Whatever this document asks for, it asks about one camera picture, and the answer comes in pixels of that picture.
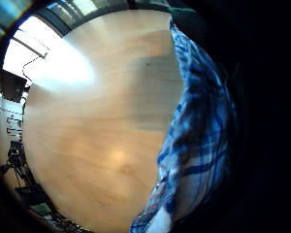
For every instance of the blue plaid cloth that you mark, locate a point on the blue plaid cloth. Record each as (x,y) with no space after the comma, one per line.
(200,152)

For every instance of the black box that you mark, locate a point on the black box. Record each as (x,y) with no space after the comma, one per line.
(11,85)

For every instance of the black tripod stand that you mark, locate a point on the black tripod stand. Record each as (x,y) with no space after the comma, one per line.
(17,161)

